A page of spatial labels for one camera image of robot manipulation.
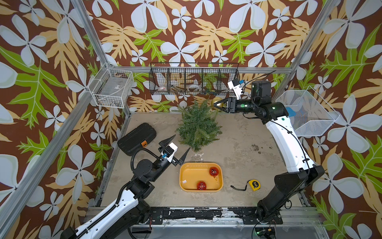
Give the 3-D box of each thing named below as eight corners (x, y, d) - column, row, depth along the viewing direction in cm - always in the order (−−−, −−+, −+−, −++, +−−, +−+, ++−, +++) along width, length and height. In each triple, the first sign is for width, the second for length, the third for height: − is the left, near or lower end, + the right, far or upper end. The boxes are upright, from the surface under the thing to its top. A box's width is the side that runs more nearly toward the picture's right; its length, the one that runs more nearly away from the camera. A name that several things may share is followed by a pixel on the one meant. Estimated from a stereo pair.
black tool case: (118, 147, 102) (115, 142, 97) (148, 127, 114) (146, 121, 109) (129, 159, 96) (125, 154, 91) (159, 136, 108) (157, 131, 103)
